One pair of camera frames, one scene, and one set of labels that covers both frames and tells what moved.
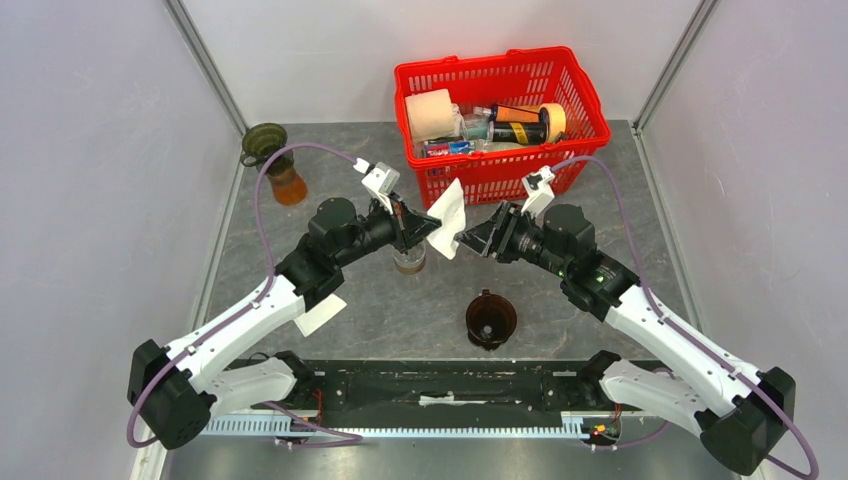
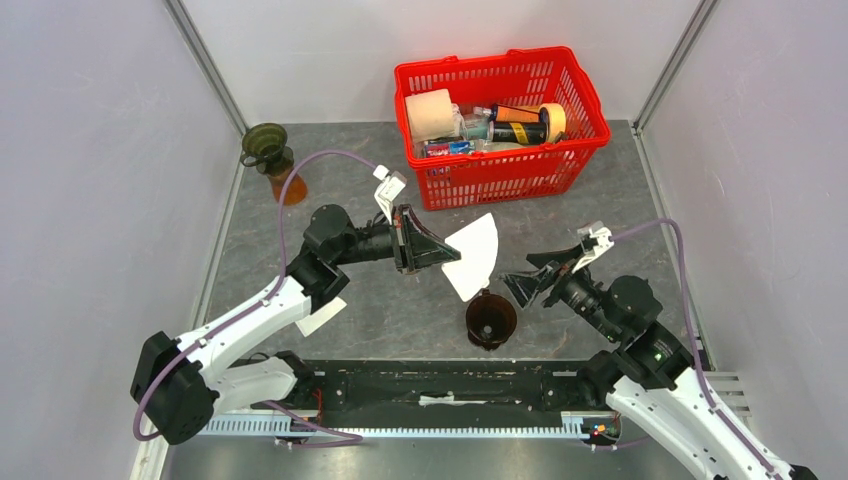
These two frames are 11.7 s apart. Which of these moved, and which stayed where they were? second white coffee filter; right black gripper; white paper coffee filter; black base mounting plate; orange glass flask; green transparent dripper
Moved: white paper coffee filter; right black gripper
Stayed: second white coffee filter; orange glass flask; black base mounting plate; green transparent dripper
